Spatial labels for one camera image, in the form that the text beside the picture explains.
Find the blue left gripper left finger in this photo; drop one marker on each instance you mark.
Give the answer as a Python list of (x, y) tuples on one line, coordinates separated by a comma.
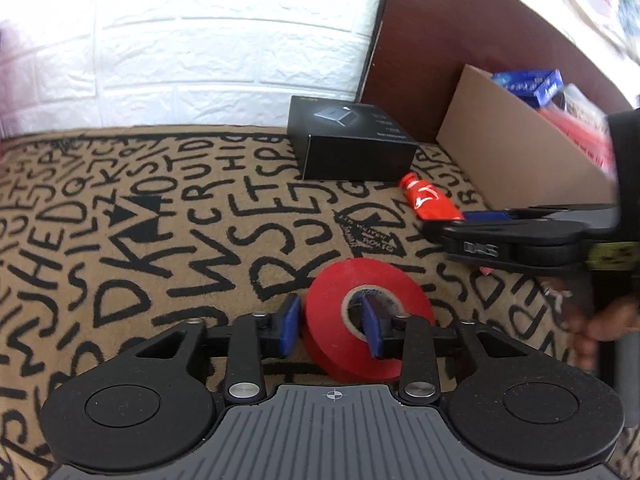
[(288, 316)]

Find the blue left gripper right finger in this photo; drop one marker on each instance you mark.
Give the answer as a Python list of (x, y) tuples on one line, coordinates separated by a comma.
[(372, 320)]

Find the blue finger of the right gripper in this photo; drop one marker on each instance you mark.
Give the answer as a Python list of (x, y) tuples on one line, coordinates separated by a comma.
[(487, 216)]

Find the red tape roll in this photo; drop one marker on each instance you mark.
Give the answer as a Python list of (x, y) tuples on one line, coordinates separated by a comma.
[(330, 332)]

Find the blue medicine box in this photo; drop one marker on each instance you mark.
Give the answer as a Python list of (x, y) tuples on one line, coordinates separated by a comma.
[(534, 87)]

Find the person hand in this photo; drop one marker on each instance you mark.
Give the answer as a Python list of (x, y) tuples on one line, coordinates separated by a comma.
[(590, 328)]

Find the red tube package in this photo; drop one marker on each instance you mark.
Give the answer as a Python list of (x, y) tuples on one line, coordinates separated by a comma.
[(428, 202)]

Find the brown cardboard box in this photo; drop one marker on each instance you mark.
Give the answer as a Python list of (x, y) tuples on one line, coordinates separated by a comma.
[(513, 156)]

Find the black cardboard box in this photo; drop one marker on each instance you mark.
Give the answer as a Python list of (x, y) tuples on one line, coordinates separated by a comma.
[(337, 140)]

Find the dark brown headboard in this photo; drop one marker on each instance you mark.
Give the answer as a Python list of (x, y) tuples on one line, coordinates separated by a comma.
[(419, 49)]

